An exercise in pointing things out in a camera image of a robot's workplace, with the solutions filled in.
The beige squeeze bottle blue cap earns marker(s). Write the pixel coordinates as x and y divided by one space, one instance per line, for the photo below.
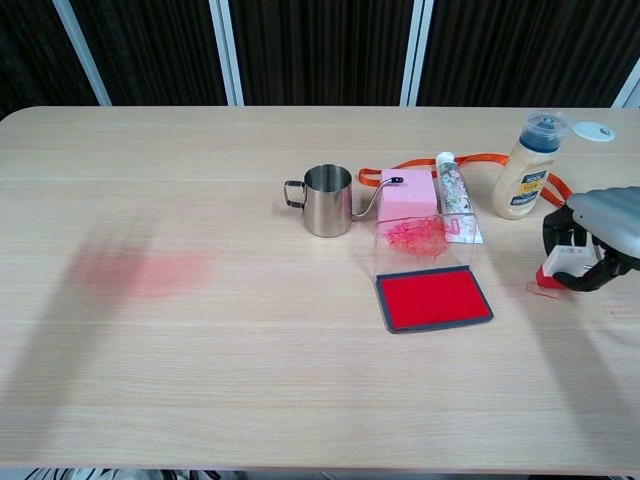
525 180

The white floral cream tube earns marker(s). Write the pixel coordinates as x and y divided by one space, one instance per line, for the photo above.
452 190

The stainless steel spouted pitcher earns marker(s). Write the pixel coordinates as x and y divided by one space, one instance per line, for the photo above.
326 205

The red ink pad clear lid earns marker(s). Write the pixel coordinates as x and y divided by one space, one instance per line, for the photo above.
432 302

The white partition frame post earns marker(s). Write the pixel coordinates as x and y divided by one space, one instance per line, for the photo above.
629 90
82 50
417 50
226 50

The small white red stamp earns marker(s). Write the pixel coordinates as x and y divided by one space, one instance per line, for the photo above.
562 260

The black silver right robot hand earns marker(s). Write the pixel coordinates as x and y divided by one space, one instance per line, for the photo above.
610 215

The pink foam block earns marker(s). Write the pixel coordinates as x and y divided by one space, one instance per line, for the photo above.
407 197

